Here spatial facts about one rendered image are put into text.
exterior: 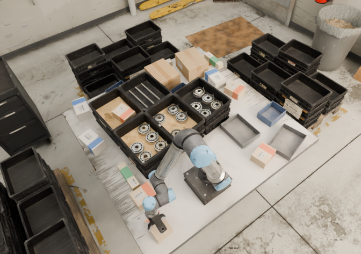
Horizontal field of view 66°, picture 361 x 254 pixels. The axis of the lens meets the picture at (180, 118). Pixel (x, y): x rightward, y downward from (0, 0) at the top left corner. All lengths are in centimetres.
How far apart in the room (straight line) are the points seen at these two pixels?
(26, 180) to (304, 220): 248
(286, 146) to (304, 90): 96
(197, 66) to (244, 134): 81
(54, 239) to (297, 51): 310
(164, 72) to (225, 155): 99
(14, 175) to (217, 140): 179
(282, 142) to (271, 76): 120
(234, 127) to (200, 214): 81
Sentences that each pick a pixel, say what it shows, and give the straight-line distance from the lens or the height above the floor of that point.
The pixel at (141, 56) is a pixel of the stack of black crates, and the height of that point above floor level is 49.
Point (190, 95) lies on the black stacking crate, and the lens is 246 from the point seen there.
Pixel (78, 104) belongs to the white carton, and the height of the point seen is 79.
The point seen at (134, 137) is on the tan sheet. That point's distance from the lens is 223.
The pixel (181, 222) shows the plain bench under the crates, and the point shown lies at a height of 70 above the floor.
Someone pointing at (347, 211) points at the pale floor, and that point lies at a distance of 309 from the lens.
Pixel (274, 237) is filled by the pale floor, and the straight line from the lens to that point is 278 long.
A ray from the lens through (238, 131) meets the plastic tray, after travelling 238.
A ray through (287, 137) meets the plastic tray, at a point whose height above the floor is 70.
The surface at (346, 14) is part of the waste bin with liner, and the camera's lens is 433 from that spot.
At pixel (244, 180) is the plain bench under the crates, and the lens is 215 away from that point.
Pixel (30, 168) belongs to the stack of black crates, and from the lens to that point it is 283.
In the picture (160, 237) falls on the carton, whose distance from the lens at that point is 191.
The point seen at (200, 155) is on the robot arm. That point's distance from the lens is 138.
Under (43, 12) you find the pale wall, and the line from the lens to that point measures 496.
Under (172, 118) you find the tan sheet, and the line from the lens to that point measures 229.
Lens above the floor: 259
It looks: 50 degrees down
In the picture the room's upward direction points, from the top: 5 degrees counter-clockwise
